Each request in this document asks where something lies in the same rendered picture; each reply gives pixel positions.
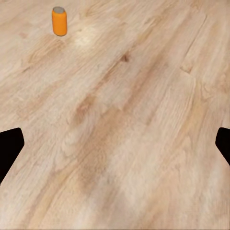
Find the can of soda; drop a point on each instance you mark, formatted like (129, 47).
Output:
(59, 20)

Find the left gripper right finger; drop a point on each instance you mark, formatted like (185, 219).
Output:
(223, 142)

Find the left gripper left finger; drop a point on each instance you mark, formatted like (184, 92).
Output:
(11, 143)

